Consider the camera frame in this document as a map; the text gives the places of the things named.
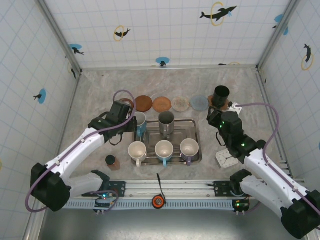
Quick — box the brown spice jar black lid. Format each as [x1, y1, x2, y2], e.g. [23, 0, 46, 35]
[105, 154, 121, 172]

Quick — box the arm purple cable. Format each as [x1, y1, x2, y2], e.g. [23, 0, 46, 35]
[234, 102, 320, 216]
[24, 89, 137, 213]

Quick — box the aluminium corner post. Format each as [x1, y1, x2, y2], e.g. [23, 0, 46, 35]
[36, 0, 83, 77]
[256, 0, 300, 71]

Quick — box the orange black tape measure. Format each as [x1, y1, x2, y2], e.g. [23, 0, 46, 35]
[156, 172, 166, 209]

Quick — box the glossy brown round coaster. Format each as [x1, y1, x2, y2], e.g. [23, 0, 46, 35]
[118, 98, 136, 107]

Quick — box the aluminium back rail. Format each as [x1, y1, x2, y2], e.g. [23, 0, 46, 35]
[81, 64, 258, 72]

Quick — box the black mug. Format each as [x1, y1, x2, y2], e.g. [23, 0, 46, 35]
[212, 85, 231, 110]

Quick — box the lilac mug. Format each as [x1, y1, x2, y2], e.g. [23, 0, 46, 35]
[179, 138, 200, 167]

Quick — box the small dolphin yellow ring sticker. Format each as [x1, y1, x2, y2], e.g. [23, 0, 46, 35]
[113, 24, 132, 42]
[301, 43, 315, 71]
[67, 62, 77, 80]

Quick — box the brown paw shaped coaster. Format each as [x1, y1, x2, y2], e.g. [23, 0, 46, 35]
[207, 96, 232, 111]

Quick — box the orange cork round coaster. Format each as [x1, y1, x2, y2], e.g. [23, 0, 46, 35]
[152, 96, 173, 113]

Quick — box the beige woven round coaster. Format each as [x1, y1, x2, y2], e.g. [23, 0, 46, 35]
[171, 96, 191, 113]

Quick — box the white square clock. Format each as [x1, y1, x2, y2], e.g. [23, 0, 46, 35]
[215, 149, 240, 170]

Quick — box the stainless steel mug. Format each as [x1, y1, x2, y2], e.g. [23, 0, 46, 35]
[158, 111, 176, 138]

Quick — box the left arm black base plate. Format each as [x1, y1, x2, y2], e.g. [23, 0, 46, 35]
[99, 180, 127, 198]

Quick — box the grey blue round coaster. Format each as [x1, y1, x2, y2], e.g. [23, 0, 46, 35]
[189, 94, 209, 111]

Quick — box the stainless steel tray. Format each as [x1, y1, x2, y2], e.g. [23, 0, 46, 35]
[131, 119, 203, 166]

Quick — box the slotted grey cable duct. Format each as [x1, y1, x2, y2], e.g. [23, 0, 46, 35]
[62, 199, 235, 210]

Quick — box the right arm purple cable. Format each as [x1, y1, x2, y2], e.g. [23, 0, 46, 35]
[234, 102, 320, 216]

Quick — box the large dolphin yellow ring sticker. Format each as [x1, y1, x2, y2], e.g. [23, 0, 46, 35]
[199, 1, 238, 27]

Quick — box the blue mug white inside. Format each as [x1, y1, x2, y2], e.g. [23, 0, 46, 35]
[133, 111, 148, 138]

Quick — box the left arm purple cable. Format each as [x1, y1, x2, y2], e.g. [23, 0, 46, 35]
[24, 89, 137, 213]

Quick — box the aluminium mounting rail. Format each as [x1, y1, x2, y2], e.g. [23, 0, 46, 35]
[62, 178, 310, 200]

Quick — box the cream white mug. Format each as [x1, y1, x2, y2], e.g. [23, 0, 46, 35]
[127, 141, 148, 168]

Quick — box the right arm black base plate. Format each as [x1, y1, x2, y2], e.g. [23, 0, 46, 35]
[214, 180, 251, 198]

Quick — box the dark brown round coaster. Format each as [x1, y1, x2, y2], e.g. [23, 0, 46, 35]
[134, 95, 153, 113]

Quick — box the light blue mug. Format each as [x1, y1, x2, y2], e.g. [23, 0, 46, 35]
[154, 139, 175, 168]

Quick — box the dolphin blue disc sticker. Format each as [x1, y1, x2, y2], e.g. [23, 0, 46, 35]
[69, 43, 85, 56]
[33, 88, 47, 104]
[155, 56, 171, 68]
[272, 14, 290, 36]

